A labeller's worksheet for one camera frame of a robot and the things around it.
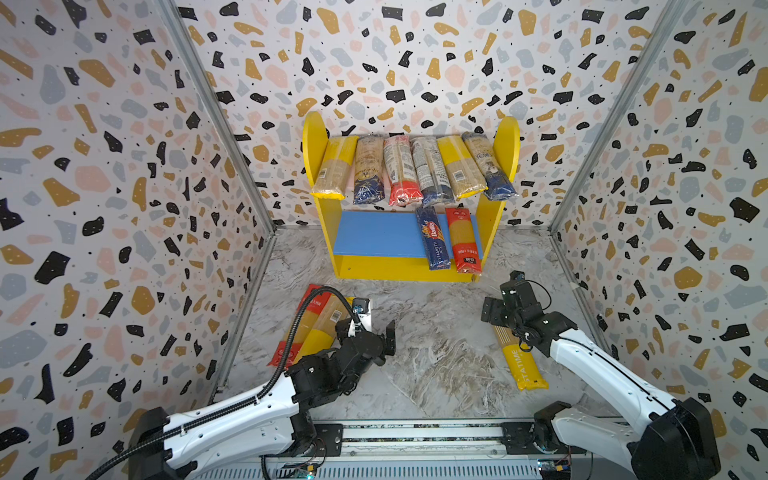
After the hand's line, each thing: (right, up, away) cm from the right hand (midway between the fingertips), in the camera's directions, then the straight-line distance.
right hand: (494, 301), depth 84 cm
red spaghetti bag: (-6, +13, +8) cm, 17 cm away
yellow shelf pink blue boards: (-33, +17, +9) cm, 38 cm away
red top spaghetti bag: (-56, -9, +7) cm, 57 cm away
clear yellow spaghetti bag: (-50, -10, +5) cm, 51 cm away
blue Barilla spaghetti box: (-16, +18, +11) cm, 26 cm away
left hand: (-31, -3, -11) cm, 33 cm away
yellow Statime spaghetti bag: (+9, -18, 0) cm, 20 cm away
